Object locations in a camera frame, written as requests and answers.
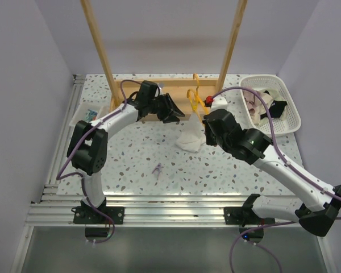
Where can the white laundry basket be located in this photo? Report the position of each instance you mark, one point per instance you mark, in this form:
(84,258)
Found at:
(292,121)

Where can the purple clothespin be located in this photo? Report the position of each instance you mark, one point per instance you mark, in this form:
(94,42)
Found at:
(157,170)

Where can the yellow clothespin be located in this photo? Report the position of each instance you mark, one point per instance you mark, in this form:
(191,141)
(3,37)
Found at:
(194,106)

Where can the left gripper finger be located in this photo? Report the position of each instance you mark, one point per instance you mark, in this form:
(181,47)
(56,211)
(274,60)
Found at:
(174,111)
(170,118)

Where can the white clothespin tray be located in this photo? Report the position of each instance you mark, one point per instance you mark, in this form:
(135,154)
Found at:
(82,108)

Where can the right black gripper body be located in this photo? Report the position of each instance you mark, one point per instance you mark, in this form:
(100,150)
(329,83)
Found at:
(211,139)

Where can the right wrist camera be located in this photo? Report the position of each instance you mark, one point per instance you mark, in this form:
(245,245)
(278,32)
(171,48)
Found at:
(216,103)

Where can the orange plastic hanger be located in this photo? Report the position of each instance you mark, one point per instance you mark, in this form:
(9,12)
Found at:
(193,94)

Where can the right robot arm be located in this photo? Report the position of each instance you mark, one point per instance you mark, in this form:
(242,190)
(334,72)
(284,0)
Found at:
(317,203)

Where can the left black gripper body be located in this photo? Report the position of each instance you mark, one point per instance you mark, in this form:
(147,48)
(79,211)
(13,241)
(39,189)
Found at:
(162,107)

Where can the aluminium mounting rail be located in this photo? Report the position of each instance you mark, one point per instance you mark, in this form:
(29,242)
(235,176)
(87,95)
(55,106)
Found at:
(191,187)

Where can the clothespins in tray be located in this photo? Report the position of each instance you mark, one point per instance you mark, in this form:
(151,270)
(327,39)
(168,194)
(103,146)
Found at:
(90,115)

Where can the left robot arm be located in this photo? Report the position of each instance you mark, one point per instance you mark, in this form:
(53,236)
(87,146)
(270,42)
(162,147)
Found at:
(87,151)

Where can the white underwear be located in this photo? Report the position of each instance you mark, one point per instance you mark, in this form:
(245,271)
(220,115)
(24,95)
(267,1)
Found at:
(192,137)

